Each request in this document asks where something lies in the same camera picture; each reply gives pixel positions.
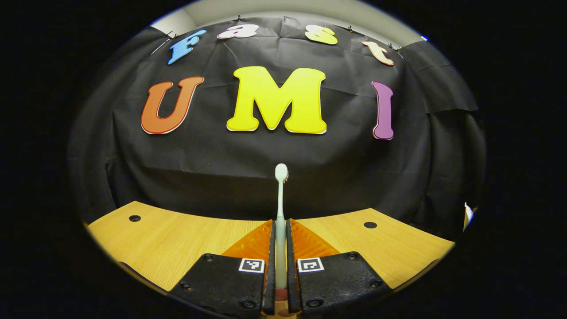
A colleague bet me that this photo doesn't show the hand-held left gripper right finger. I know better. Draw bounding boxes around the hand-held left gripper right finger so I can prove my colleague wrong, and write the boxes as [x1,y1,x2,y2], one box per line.
[285,218,393,316]

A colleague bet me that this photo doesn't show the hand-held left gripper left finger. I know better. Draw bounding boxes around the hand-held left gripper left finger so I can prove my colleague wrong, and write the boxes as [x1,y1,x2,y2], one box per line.
[170,219,277,319]

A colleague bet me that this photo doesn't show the beige cup with brown inside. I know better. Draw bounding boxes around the beige cup with brown inside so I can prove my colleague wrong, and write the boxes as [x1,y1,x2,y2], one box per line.
[268,288,296,318]

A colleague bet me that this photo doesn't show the pale green toothbrush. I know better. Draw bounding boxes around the pale green toothbrush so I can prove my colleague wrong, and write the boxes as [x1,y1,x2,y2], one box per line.
[274,163,290,291]

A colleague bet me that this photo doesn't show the wooden desktop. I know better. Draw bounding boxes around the wooden desktop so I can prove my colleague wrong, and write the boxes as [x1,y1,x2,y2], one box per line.
[86,201,457,319]

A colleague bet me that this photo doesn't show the black backdrop cloth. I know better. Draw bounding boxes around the black backdrop cloth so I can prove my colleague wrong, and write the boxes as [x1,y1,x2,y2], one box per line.
[69,16,488,242]

